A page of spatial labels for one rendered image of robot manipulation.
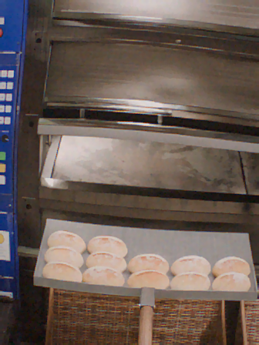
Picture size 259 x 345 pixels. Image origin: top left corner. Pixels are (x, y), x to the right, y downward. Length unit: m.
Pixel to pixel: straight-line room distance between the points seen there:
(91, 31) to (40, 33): 0.15
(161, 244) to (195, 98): 0.41
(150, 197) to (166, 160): 0.26
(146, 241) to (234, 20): 0.65
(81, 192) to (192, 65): 0.49
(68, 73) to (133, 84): 0.18
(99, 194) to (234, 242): 0.45
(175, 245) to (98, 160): 0.54
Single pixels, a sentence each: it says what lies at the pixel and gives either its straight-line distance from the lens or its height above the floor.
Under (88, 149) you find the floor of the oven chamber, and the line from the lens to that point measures 2.81.
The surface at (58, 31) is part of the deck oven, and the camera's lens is 2.39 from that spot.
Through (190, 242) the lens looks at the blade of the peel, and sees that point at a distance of 2.32.
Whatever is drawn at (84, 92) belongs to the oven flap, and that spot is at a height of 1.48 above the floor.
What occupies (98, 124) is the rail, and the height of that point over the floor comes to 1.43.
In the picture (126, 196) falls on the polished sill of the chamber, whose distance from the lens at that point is 2.55.
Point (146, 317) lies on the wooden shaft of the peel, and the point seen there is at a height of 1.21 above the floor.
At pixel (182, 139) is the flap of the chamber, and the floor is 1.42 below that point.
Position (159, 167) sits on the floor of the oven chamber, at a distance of 2.72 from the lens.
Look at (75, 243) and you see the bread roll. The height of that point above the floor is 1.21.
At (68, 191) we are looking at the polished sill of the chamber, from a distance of 2.55.
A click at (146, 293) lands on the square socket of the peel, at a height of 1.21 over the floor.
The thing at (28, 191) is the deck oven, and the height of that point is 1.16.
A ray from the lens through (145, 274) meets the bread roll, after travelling 2.06.
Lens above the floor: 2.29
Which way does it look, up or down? 24 degrees down
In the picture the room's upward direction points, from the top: 5 degrees clockwise
